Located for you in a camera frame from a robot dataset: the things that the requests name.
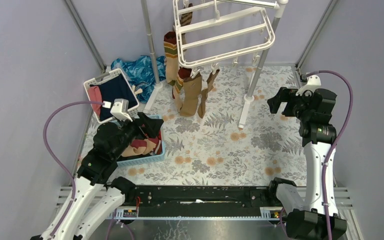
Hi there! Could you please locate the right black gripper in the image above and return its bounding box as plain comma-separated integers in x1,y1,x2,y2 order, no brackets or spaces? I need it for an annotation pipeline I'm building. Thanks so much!
266,86,315,122

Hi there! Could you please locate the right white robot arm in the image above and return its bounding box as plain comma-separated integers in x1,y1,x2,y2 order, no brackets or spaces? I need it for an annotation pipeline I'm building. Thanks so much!
266,87,348,240

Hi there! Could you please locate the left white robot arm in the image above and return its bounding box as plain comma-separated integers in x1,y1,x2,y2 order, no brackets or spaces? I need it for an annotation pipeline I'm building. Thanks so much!
32,112,164,240

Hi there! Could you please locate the pile of socks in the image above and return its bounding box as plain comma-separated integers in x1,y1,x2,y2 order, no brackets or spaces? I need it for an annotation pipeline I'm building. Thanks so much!
121,132,163,158

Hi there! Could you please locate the white laundry basket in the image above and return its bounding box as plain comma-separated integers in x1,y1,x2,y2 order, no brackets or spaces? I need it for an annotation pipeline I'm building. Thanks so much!
83,68,140,117

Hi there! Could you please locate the blue laundry basket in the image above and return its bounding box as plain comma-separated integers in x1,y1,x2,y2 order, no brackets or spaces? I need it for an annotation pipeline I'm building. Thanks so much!
117,115,166,167

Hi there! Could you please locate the dark navy cloth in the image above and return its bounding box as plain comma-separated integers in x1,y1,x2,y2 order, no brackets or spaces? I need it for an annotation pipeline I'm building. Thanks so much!
86,74,139,110

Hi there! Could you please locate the tan ribbed sock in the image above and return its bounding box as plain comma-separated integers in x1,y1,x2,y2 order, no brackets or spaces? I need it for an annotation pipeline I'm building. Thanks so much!
179,73,202,117

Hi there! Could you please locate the blue patterned cloth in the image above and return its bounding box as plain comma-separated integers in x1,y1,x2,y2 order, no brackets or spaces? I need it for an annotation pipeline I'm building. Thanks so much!
110,55,156,103

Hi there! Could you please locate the pink cloth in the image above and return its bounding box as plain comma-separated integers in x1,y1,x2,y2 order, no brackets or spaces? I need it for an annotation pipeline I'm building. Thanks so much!
87,86,103,117

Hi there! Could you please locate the striped green tan sock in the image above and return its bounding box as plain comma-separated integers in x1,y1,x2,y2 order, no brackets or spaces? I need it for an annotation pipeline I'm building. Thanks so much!
163,31,179,86

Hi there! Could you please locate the silver drying rack stand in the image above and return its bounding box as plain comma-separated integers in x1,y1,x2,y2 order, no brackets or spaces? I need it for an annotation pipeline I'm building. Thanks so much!
140,0,290,130

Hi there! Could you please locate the brown patterned hanging sock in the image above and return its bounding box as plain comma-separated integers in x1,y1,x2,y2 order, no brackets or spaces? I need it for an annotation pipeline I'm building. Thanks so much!
180,11,193,44

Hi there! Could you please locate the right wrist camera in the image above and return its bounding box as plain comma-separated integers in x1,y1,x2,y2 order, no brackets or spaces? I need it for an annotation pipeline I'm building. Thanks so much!
295,74,321,97

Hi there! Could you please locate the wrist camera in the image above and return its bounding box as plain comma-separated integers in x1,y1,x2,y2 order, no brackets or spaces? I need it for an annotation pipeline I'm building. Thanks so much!
110,98,133,122
295,74,321,97

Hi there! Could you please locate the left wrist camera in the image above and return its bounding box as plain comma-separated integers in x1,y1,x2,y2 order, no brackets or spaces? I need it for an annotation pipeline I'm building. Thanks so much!
110,98,133,122

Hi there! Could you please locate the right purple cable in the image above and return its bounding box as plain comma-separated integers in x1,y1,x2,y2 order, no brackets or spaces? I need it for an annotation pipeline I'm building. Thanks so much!
306,69,355,240

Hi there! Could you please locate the purple cable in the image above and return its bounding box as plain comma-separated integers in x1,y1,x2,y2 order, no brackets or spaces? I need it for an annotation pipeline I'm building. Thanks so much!
42,100,113,233
306,69,355,240

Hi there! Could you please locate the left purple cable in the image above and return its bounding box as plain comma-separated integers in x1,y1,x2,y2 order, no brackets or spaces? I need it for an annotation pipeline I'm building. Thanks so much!
42,100,113,233

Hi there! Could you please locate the white sock hanger frame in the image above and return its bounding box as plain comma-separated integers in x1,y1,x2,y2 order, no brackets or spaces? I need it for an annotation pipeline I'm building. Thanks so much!
172,0,288,69

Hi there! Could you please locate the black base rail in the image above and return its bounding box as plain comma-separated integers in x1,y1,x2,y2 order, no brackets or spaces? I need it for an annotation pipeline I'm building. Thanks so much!
122,185,282,218

